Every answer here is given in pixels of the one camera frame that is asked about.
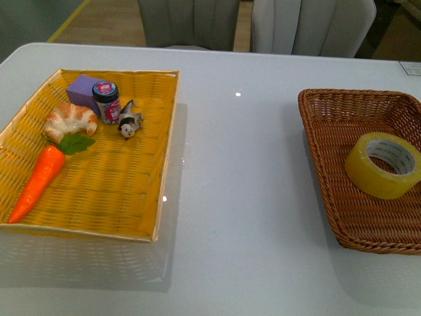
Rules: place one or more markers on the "brown wicker basket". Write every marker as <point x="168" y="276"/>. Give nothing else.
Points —
<point x="333" y="121"/>

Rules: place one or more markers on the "grey chair on left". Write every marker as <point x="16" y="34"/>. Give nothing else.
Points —
<point x="206" y="24"/>

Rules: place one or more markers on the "grey chair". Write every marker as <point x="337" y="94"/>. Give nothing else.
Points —
<point x="311" y="28"/>
<point x="206" y="24"/>

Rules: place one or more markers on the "orange toy carrot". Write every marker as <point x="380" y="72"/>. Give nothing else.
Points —
<point x="48" y="165"/>

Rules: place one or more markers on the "small jar with pink label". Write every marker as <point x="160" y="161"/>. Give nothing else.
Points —
<point x="107" y="98"/>

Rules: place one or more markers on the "yellow clear tape roll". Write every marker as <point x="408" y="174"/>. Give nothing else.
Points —
<point x="383" y="165"/>

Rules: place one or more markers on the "grey chair on right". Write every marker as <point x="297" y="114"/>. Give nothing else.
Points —
<point x="311" y="28"/>

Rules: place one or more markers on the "yellow woven basket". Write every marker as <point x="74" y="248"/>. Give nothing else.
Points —
<point x="115" y="187"/>

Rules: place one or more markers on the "purple foam cube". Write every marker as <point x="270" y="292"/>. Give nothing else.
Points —
<point x="80" y="91"/>

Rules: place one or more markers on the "panda figurine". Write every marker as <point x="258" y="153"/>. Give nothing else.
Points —
<point x="129" y="122"/>

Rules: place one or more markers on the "toy croissant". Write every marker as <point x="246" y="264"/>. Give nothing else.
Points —
<point x="67" y="119"/>

